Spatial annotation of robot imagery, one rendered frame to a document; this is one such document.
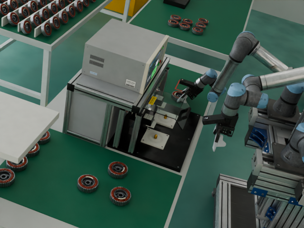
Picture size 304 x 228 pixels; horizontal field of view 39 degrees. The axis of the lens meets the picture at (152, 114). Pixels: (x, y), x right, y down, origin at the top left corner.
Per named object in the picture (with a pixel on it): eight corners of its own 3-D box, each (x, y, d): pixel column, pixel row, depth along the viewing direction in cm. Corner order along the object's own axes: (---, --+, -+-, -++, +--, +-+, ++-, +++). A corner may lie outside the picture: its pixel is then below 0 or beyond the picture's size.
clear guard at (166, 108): (191, 109, 266) (193, 101, 263) (182, 130, 247) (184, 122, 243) (141, 92, 270) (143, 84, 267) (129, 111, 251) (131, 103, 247)
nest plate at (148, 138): (168, 136, 278) (169, 135, 277) (163, 149, 266) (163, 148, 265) (147, 129, 280) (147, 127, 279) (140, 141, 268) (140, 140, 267)
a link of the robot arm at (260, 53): (295, 97, 281) (229, 46, 280) (296, 87, 293) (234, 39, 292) (308, 85, 274) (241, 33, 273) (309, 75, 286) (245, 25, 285)
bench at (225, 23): (235, 51, 590) (254, -1, 547) (213, 121, 440) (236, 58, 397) (160, 27, 604) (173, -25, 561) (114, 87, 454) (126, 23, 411)
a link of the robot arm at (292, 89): (279, 99, 273) (287, 81, 265) (282, 89, 283) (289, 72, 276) (297, 106, 270) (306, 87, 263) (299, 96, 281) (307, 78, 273)
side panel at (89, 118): (106, 144, 262) (113, 102, 244) (103, 148, 260) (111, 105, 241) (64, 130, 265) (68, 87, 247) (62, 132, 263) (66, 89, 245)
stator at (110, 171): (104, 174, 241) (105, 170, 239) (111, 163, 250) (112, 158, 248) (123, 182, 240) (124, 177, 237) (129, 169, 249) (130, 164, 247)
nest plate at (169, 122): (177, 117, 298) (178, 116, 297) (172, 129, 286) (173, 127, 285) (157, 110, 300) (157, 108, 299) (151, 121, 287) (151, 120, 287)
